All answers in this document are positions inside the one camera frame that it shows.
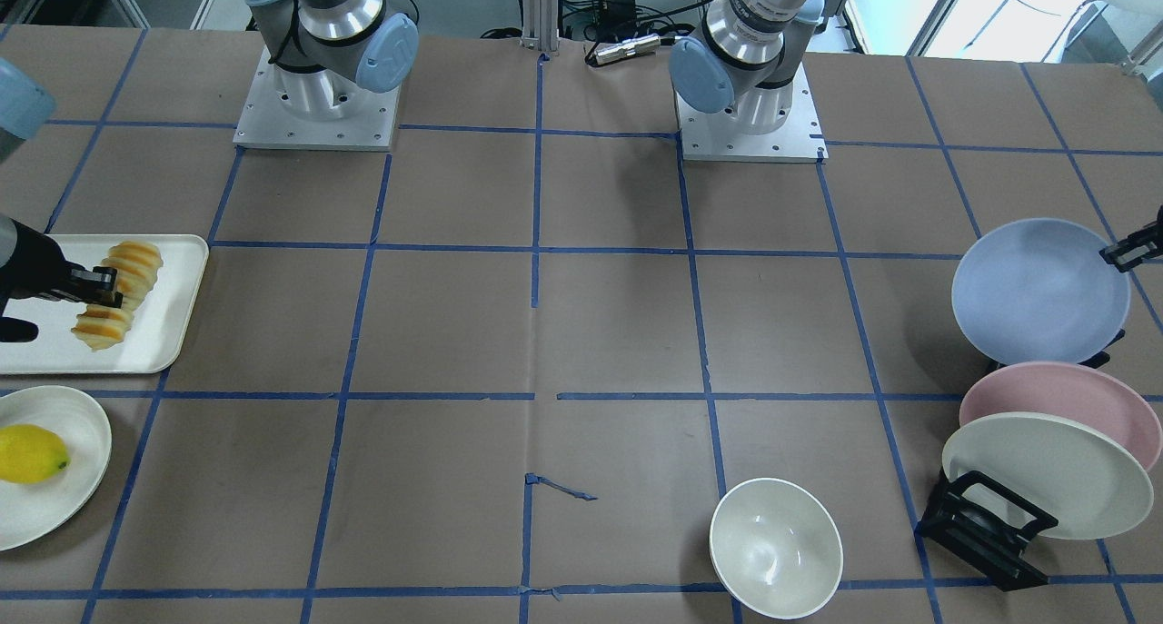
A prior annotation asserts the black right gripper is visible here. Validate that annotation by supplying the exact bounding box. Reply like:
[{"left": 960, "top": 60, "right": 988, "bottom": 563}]
[{"left": 1, "top": 215, "right": 124, "bottom": 310}]

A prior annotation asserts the sliced bread loaf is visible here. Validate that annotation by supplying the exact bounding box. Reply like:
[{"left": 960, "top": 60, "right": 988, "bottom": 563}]
[{"left": 71, "top": 241, "right": 164, "bottom": 352}]

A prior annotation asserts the blue plate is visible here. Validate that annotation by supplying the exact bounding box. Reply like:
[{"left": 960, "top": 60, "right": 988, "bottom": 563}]
[{"left": 951, "top": 218, "right": 1130, "bottom": 366}]

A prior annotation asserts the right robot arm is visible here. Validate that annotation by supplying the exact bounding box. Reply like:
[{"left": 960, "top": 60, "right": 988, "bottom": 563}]
[{"left": 1, "top": 0, "right": 419, "bottom": 322}]

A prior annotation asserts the pink plate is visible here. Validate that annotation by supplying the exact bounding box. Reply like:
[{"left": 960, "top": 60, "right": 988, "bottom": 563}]
[{"left": 959, "top": 361, "right": 1162, "bottom": 469}]

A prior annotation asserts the white plate with lemon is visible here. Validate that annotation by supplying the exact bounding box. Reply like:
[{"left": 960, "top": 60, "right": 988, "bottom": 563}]
[{"left": 1, "top": 385, "right": 113, "bottom": 550}]

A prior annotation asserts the cream plate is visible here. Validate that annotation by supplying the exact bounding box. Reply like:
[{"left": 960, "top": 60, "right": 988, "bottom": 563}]
[{"left": 941, "top": 411, "right": 1154, "bottom": 539}]

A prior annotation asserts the black plate rack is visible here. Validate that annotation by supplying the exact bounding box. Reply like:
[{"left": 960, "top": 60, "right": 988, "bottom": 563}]
[{"left": 916, "top": 351, "right": 1110, "bottom": 591}]

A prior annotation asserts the white rectangular tray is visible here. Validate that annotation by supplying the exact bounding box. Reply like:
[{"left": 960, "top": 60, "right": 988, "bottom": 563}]
[{"left": 1, "top": 234, "right": 209, "bottom": 375}]

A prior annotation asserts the yellow lemon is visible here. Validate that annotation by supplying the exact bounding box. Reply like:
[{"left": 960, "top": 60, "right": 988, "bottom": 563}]
[{"left": 1, "top": 422, "right": 71, "bottom": 485}]

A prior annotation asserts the white bowl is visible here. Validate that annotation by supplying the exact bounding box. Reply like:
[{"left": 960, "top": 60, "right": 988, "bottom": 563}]
[{"left": 709, "top": 478, "right": 846, "bottom": 621}]

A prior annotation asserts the silver cylindrical connector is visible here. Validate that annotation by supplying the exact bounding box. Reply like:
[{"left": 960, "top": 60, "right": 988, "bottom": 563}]
[{"left": 584, "top": 34, "right": 663, "bottom": 69}]

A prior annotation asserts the black power adapter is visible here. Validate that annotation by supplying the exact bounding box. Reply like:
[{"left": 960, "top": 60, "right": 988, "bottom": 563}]
[{"left": 597, "top": 0, "right": 637, "bottom": 26}]

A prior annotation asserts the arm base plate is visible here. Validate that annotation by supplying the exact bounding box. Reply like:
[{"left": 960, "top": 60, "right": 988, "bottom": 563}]
[
  {"left": 675, "top": 65, "right": 830, "bottom": 163},
  {"left": 233, "top": 49, "right": 402, "bottom": 153}
]

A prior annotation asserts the aluminium frame post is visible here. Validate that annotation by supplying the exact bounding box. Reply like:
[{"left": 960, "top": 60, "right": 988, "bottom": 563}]
[{"left": 518, "top": 0, "right": 562, "bottom": 57}]

